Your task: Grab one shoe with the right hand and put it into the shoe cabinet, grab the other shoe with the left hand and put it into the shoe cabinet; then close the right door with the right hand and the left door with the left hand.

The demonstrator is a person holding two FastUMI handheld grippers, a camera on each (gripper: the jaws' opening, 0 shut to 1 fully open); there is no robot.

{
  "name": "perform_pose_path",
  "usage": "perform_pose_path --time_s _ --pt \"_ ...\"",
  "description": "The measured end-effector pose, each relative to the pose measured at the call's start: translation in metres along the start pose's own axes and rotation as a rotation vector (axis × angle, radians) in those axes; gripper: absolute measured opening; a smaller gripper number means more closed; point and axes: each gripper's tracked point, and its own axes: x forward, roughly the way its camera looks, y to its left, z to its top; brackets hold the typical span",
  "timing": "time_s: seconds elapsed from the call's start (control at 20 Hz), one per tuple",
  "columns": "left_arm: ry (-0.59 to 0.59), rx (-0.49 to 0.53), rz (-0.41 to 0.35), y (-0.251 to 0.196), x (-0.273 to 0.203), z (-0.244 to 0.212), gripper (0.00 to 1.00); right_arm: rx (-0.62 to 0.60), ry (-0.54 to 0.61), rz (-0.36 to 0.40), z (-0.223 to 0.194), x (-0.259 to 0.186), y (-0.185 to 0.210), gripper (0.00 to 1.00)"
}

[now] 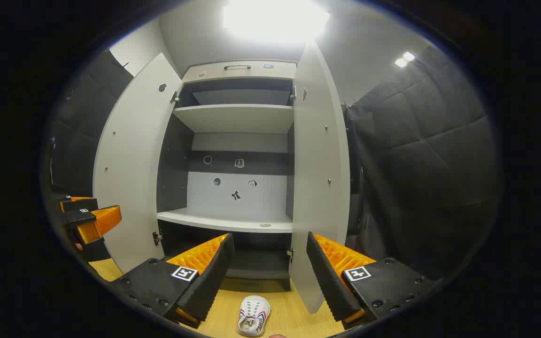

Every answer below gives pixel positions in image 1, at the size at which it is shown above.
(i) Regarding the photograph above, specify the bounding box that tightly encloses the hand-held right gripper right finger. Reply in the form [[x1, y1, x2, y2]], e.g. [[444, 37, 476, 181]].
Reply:
[[306, 231, 442, 329]]

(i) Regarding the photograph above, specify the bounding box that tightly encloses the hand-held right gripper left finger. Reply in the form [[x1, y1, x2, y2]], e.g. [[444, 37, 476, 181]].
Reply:
[[109, 232, 235, 329]]

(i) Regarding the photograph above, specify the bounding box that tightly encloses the white shoe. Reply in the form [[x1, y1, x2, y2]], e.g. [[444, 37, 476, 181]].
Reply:
[[237, 295, 271, 338]]

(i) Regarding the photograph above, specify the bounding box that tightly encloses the grey cabinet door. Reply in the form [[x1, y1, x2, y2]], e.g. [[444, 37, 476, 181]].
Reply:
[[289, 40, 351, 314], [93, 53, 184, 274]]

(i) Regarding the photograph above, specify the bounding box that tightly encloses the grey shoe cabinet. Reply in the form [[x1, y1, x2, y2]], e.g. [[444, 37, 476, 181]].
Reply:
[[156, 60, 298, 292]]

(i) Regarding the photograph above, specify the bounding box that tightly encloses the grey cabinet shelf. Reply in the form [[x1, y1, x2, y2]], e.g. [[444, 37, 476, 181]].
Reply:
[[157, 208, 294, 234], [173, 104, 294, 135]]

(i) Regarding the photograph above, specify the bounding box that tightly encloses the grey cabinet drawer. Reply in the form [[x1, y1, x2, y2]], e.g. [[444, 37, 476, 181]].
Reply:
[[182, 60, 298, 84]]

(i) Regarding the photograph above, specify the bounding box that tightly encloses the black backdrop cloth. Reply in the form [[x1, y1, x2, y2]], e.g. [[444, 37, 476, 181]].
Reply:
[[47, 49, 135, 198], [346, 45, 503, 277]]

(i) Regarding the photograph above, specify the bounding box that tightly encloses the small ceiling light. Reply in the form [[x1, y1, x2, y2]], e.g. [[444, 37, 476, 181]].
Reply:
[[394, 51, 416, 69]]

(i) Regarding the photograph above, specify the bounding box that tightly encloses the large ceiling light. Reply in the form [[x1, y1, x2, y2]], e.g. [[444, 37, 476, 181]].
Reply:
[[223, 0, 331, 43]]

